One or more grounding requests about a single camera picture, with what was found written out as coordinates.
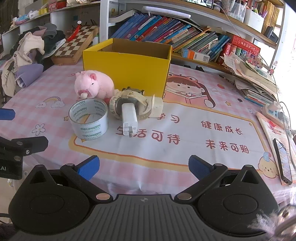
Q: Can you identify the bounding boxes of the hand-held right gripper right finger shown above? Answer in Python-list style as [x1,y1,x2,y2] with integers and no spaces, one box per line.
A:
[174,155,263,205]

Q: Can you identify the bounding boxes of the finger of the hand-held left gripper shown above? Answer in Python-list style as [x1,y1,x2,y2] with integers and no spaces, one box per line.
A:
[0,136,49,163]
[0,108,16,121]

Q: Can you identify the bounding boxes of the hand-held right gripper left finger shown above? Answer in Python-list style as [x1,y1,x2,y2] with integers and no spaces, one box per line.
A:
[29,155,114,205]

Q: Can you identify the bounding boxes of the clear printed tape roll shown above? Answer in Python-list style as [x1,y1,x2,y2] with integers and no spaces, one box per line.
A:
[68,98,109,140]

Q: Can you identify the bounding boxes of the white plug charger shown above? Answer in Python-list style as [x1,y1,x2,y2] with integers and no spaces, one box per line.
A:
[122,103,139,138]

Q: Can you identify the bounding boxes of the white foam block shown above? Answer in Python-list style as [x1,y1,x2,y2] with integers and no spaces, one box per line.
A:
[148,97,164,119]

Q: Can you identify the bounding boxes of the pink plush pig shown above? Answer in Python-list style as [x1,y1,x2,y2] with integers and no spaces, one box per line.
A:
[74,70,115,101]

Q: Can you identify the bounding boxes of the beige wrist watch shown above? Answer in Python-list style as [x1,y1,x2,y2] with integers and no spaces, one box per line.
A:
[109,89,156,121]

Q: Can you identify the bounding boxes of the grey toy car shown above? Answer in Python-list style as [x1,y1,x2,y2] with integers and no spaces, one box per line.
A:
[122,87,145,96]

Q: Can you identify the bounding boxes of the yellow cardboard box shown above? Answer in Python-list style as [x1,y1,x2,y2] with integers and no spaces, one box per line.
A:
[82,38,173,99]

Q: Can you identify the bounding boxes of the desktop with pink printed cloth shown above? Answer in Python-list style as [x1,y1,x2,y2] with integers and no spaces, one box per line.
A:
[0,59,296,209]

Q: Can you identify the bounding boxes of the purple garment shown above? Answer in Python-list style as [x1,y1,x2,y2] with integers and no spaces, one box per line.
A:
[15,63,44,88]

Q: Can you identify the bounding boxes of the pile of clothes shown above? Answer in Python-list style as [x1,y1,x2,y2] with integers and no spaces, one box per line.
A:
[0,22,68,98]

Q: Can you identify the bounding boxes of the pink printed booklet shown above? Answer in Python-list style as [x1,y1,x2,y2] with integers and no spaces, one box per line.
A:
[255,112,296,186]

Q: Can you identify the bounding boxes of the black smartphone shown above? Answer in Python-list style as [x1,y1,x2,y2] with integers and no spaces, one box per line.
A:
[273,138,294,185]

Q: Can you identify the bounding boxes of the white power strip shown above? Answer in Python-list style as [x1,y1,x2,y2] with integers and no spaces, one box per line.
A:
[261,100,290,122]

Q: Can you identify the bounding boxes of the wooden chess board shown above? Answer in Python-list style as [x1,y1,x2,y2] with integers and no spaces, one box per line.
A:
[51,25,100,65]

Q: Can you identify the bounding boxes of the red tassel ornament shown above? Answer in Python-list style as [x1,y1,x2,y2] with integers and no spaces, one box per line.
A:
[67,20,83,40]

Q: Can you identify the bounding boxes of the stack of papers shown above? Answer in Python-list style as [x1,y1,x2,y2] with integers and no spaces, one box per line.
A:
[218,52,280,106]

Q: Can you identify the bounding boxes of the orange and white carton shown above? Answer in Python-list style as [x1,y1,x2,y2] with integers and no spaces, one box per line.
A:
[180,48,211,63]

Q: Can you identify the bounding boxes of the white side shelf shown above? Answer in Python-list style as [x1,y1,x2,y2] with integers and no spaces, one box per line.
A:
[2,0,101,47]

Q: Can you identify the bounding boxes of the red box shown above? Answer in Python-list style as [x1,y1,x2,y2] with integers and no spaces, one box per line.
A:
[223,35,261,58]

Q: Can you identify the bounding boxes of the white bookshelf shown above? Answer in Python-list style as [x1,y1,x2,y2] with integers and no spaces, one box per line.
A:
[99,0,286,77]

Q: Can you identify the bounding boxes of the row of books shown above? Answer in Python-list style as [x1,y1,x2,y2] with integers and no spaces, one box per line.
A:
[110,12,232,62]

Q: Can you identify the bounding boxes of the small black device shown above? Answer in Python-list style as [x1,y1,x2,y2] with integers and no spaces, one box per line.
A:
[263,26,279,43]

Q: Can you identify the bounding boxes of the white pen holder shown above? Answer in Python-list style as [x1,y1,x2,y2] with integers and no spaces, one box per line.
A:
[244,8,265,33]

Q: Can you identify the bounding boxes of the white light bar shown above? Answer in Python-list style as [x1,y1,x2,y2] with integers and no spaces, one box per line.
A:
[142,6,192,19]

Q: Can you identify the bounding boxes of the pale fluffy charm with ring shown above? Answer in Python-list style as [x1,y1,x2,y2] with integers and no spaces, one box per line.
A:
[247,204,296,241]

